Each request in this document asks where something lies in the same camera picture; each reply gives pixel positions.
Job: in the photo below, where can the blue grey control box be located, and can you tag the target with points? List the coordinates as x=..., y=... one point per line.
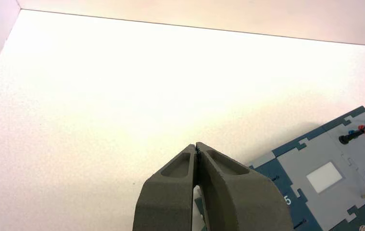
x=325, y=204

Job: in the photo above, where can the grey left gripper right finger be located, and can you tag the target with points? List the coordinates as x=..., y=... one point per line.
x=239, y=204

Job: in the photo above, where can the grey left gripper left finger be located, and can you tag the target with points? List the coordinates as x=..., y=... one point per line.
x=166, y=197

